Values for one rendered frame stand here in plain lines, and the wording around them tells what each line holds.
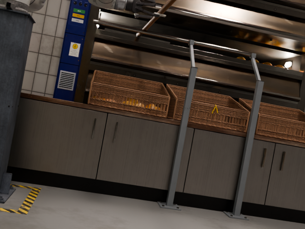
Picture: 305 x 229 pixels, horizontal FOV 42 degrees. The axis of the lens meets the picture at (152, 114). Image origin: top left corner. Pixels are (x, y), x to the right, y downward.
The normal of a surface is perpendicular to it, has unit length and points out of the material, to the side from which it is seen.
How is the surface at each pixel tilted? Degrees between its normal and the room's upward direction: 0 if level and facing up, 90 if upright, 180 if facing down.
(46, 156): 90
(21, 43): 90
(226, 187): 90
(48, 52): 90
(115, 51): 70
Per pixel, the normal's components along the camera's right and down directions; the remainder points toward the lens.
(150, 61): 0.20, -0.31
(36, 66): 0.15, 0.03
